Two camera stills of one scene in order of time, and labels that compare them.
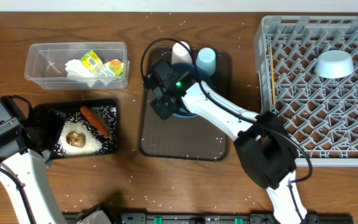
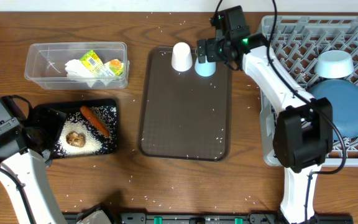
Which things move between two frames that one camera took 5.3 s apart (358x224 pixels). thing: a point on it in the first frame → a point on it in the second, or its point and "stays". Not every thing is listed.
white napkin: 75,68 stays
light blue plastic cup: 206,60 stays
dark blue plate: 194,74 → 351,107
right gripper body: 165,107 → 217,51
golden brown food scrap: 76,139 stays
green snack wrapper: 96,65 stays
